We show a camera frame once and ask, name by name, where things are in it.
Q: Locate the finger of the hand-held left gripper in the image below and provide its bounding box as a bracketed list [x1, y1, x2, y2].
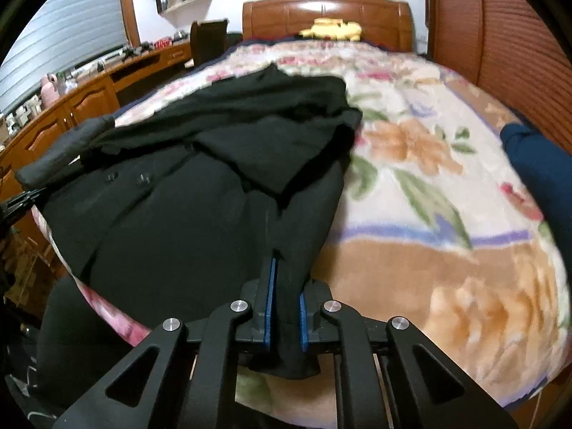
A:
[0, 188, 48, 228]

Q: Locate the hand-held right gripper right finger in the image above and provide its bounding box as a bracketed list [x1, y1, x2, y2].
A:
[297, 279, 519, 429]

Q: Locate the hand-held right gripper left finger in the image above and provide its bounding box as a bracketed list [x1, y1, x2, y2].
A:
[54, 257, 280, 429]

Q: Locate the black buttoned coat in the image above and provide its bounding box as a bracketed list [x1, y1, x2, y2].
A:
[33, 63, 364, 380]

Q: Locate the left dark sleeve arm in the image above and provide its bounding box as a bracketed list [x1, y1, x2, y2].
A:
[15, 115, 116, 188]

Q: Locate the pink plush toy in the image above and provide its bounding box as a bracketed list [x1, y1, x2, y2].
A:
[41, 74, 61, 105]

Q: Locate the wooden desk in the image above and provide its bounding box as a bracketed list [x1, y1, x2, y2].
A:
[0, 38, 193, 188]

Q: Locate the grey window blind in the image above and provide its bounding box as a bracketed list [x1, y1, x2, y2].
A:
[0, 0, 130, 112]

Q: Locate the floral blanket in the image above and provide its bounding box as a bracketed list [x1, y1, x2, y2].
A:
[58, 40, 572, 412]

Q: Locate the dark chair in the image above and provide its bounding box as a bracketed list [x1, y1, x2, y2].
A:
[190, 19, 230, 65]

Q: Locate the dark cloth bundle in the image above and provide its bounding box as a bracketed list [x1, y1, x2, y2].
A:
[499, 122, 572, 233]

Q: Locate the yellow plush toy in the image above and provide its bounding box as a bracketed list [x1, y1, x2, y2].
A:
[299, 17, 364, 42]

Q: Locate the wooden bed headboard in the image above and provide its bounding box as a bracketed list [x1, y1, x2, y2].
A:
[241, 0, 414, 52]

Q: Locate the wooden slatted wardrobe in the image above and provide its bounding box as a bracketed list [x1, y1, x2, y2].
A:
[422, 0, 572, 166]

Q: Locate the wooden window frame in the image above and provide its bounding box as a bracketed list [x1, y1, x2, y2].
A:
[117, 0, 141, 48]

